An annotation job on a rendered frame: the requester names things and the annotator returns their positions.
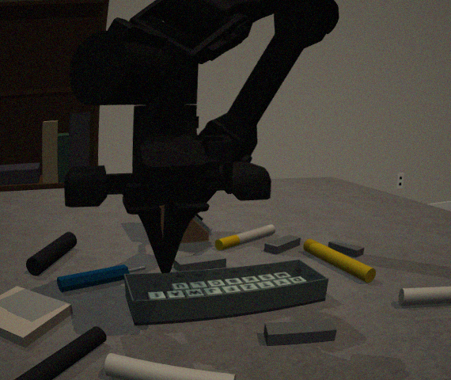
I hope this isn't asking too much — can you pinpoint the beige cylinder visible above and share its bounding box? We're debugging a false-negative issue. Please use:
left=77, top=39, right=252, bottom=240
left=104, top=353, right=236, bottom=380
left=398, top=286, right=451, bottom=306

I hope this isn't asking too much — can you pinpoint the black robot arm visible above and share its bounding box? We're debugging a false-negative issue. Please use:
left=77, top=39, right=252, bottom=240
left=69, top=0, right=339, bottom=207

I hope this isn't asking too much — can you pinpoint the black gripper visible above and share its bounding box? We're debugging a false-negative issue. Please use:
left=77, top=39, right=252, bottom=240
left=65, top=104, right=271, bottom=273

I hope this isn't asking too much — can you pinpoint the black cylinder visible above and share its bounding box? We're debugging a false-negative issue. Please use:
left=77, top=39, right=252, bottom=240
left=26, top=232, right=77, bottom=276
left=14, top=326, right=106, bottom=380

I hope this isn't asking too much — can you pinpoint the blue hexagonal rod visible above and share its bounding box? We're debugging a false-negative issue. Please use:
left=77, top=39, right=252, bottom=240
left=57, top=264, right=146, bottom=293

